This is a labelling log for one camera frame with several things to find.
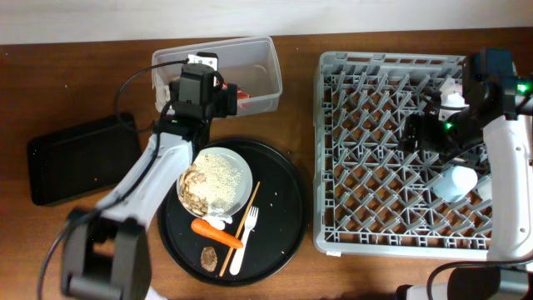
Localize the grey dishwasher rack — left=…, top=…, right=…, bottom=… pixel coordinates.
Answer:
left=313, top=52, right=493, bottom=260

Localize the white plastic fork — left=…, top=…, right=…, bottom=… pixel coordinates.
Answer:
left=229, top=206, right=259, bottom=275

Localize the wooden chopstick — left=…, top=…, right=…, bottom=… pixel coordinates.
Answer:
left=218, top=181, right=262, bottom=278

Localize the pink bowl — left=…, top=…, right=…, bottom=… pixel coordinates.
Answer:
left=439, top=77, right=468, bottom=109

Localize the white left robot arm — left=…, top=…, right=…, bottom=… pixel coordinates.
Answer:
left=53, top=52, right=237, bottom=299

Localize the black rectangular bin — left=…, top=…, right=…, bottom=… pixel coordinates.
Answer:
left=27, top=117, right=142, bottom=206

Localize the grey bowl with food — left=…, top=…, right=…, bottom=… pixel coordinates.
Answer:
left=177, top=147, right=253, bottom=218

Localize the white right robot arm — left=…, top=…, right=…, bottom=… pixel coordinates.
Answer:
left=395, top=48, right=532, bottom=299

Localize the red snack wrapper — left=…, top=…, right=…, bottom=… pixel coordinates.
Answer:
left=222, top=83, right=250, bottom=100

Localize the clear plastic waste bin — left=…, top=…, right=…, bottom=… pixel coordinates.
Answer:
left=152, top=36, right=282, bottom=117

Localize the brown nut shell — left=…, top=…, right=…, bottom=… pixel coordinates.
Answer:
left=200, top=247, right=218, bottom=273

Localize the round black tray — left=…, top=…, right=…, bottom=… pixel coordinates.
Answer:
left=157, top=138, right=308, bottom=287

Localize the orange carrot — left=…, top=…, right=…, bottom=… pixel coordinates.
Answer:
left=191, top=218, right=242, bottom=249

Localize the white cup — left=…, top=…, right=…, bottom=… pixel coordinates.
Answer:
left=431, top=166, right=478, bottom=203
left=476, top=177, right=492, bottom=201

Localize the small white tissue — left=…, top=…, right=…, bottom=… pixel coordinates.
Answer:
left=202, top=215, right=232, bottom=231

